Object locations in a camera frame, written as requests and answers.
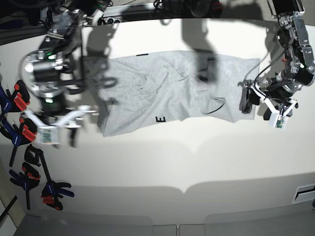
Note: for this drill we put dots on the lower left blue clamp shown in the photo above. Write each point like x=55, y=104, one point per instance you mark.
x=28, y=180

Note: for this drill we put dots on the blue red clamp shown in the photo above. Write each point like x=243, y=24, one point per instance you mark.
x=14, y=102
x=23, y=134

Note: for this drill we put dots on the black power strip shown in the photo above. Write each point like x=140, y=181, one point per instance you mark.
x=105, y=21

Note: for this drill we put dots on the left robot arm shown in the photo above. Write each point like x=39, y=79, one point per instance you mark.
x=299, y=64

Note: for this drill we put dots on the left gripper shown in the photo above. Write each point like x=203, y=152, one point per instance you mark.
x=276, y=95

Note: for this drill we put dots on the black strip at edge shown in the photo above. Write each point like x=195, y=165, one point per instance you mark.
x=7, y=209

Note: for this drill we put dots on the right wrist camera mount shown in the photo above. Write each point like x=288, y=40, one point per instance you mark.
x=51, y=125

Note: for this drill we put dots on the grey T-shirt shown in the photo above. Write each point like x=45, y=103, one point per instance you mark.
x=138, y=91

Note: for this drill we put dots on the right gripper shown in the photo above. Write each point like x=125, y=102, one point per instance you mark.
x=69, y=123

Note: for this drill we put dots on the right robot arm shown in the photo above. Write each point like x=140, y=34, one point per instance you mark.
x=52, y=66

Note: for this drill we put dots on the long black bar clamp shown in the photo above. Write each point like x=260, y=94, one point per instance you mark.
x=52, y=191

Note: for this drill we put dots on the top blue red clamp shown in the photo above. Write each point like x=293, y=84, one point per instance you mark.
x=14, y=102

